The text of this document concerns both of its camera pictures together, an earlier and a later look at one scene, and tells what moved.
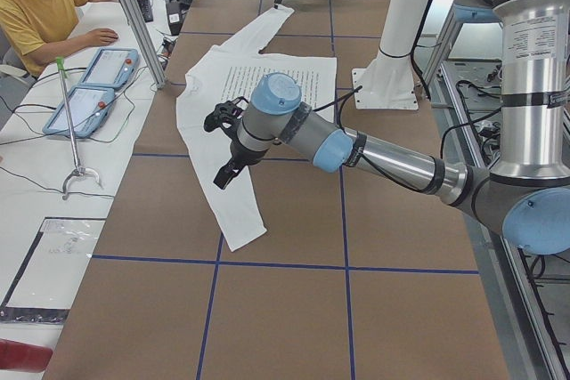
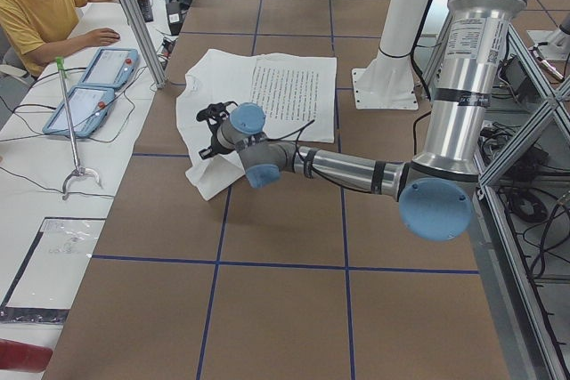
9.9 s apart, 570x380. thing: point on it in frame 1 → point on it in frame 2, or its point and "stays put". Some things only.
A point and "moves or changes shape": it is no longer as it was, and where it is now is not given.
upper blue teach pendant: x=112 y=68 stays put
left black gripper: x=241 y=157 → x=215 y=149
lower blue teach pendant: x=88 y=107 stays put
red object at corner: x=23 y=357 stays put
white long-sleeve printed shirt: x=227 y=72 moves or changes shape
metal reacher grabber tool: x=79 y=171 stays put
